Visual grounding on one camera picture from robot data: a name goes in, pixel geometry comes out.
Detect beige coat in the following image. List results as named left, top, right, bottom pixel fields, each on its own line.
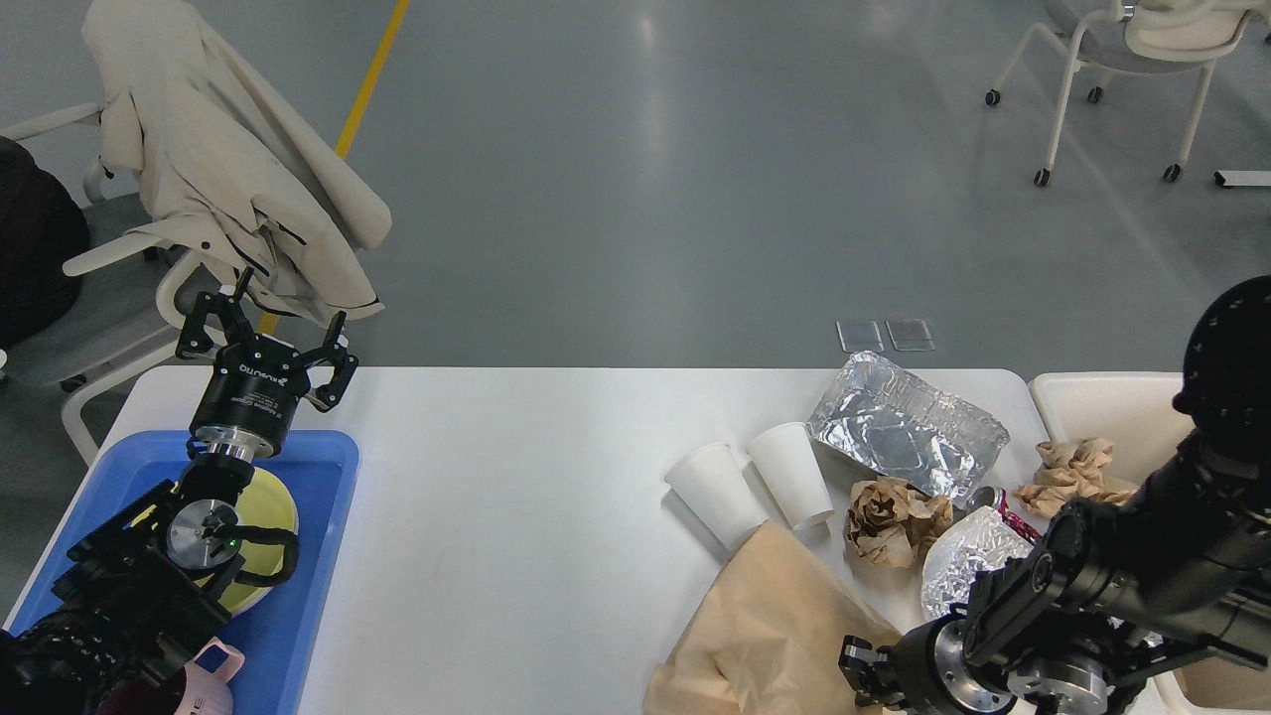
left=83, top=1, right=393, bottom=323

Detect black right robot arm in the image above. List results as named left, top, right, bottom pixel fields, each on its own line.
left=839, top=276, right=1270, bottom=714

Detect blue plastic tray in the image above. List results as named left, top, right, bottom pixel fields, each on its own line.
left=5, top=431, right=358, bottom=714

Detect white paper cup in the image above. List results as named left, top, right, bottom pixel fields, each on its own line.
left=663, top=442, right=769, bottom=551
left=746, top=422, right=834, bottom=530

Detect person in dark clothes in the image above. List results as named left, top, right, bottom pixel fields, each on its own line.
left=1, top=137, right=89, bottom=351

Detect white waste bin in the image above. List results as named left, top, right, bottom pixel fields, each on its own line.
left=1030, top=371, right=1270, bottom=714

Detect red snack wrapper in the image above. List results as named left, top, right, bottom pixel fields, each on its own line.
left=967, top=485, right=1041, bottom=544

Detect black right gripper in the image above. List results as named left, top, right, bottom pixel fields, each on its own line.
left=840, top=618, right=1014, bottom=714

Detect crumpled brown paper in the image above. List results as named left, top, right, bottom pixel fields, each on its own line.
left=844, top=476, right=955, bottom=566
left=1013, top=436, right=1139, bottom=517

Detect foil bag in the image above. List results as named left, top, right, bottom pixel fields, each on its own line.
left=808, top=352, right=1010, bottom=507
left=918, top=505, right=1035, bottom=621

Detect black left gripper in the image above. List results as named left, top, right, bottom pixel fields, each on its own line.
left=175, top=268, right=358, bottom=460

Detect pink mug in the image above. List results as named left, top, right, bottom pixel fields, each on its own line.
left=94, top=641, right=244, bottom=715

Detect white chair background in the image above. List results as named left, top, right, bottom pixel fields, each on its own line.
left=984, top=1, right=1268, bottom=187

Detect brown paper bag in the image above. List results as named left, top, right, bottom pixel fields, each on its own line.
left=643, top=523, right=902, bottom=714

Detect yellow plastic plate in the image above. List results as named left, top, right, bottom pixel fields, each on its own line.
left=236, top=467, right=299, bottom=575

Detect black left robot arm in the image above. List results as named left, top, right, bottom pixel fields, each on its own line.
left=3, top=271, right=358, bottom=714

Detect pale green plate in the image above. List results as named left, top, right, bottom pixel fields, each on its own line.
left=219, top=583, right=272, bottom=618

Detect white office chair left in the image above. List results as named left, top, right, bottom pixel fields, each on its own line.
left=4, top=157, right=219, bottom=465

